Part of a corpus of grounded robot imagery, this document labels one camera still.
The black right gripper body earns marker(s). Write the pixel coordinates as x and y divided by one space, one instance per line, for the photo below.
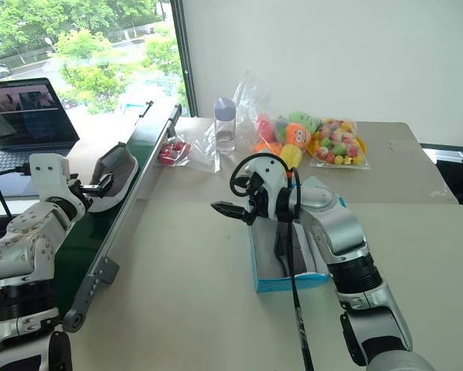
260 205

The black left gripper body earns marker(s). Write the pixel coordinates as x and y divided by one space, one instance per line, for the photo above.
80 192

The grey and white shoe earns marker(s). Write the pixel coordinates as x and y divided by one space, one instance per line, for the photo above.
115 174

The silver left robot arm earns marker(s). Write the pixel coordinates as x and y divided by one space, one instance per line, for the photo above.
22 239

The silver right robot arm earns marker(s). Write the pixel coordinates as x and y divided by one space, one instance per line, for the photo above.
343 228

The light blue shoebox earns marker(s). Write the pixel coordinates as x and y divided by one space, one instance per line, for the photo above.
277 284

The small orange plush fruit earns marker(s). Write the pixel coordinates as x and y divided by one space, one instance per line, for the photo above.
267 147

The yellow plush fruit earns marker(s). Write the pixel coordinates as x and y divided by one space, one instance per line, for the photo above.
291 154

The green conveyor belt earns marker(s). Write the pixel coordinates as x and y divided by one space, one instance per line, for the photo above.
138 143

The red plush fruit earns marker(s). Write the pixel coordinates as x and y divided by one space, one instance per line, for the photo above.
265 127

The clear jar with lavender lid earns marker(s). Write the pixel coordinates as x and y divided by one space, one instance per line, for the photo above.
225 135

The small clear plastic bag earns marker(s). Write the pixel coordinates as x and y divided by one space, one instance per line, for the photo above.
204 150

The orange plush with face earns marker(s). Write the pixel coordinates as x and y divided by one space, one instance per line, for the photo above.
297 135

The red toy fruit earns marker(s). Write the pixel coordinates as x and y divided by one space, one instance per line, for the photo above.
172 150

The green plush fruit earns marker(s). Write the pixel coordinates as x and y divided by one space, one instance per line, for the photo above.
304 119

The large clear plastic bag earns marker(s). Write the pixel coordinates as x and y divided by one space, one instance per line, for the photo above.
250 100

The bag of colourful candies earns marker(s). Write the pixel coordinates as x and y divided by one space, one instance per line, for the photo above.
339 145

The dark grey laptop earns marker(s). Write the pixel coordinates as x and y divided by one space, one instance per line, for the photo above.
22 112

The black furniture edge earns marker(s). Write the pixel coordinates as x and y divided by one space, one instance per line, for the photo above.
457 170

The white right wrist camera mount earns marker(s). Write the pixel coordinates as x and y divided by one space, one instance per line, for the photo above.
271 174

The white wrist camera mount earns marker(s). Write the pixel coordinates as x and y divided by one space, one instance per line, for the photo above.
271 174
47 170

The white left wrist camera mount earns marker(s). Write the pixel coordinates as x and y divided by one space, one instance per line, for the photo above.
47 170

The black window frame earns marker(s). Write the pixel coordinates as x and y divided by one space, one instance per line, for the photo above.
184 58

